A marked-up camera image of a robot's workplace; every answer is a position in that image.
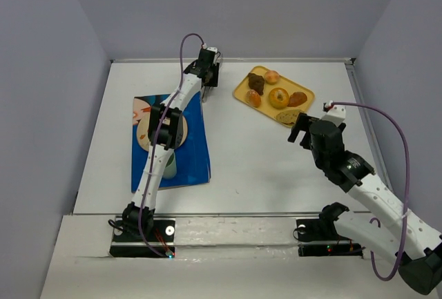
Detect metal tongs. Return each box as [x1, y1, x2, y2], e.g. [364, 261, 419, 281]
[202, 59, 220, 102]

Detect sugared round bun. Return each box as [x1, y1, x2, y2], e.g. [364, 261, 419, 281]
[245, 89, 261, 108]

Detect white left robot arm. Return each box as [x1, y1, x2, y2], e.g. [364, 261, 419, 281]
[122, 46, 220, 241]

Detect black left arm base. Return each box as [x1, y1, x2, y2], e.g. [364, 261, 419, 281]
[108, 204, 176, 259]

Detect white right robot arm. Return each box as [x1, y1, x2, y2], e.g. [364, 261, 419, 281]
[204, 61, 441, 259]

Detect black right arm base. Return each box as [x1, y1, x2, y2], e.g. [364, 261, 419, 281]
[292, 202, 365, 257]

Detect seeded bread slice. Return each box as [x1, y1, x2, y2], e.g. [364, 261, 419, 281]
[276, 109, 302, 125]

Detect dark brown chocolate bread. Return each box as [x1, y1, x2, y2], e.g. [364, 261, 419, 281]
[247, 73, 265, 95]

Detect brown glazed roll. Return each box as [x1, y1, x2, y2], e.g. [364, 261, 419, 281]
[287, 92, 308, 108]

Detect yellow glazed donut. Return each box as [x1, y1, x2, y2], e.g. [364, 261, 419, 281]
[268, 88, 290, 109]

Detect yellow tray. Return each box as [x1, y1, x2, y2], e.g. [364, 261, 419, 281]
[233, 66, 315, 127]

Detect round peach bun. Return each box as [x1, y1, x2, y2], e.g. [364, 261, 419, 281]
[265, 70, 280, 85]

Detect beige plate with branch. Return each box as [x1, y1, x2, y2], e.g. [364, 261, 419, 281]
[136, 113, 189, 151]

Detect blue patterned placemat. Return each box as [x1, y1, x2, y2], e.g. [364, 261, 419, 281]
[131, 93, 211, 192]

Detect green cup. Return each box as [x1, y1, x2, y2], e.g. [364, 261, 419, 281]
[162, 153, 177, 180]

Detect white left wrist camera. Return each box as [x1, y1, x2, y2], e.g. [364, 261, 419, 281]
[207, 47, 220, 62]

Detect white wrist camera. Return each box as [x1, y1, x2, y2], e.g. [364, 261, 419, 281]
[320, 101, 346, 126]
[207, 47, 220, 62]

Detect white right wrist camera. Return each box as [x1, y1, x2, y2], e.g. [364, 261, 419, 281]
[320, 101, 346, 126]

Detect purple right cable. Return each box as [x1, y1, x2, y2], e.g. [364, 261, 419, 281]
[329, 101, 411, 281]

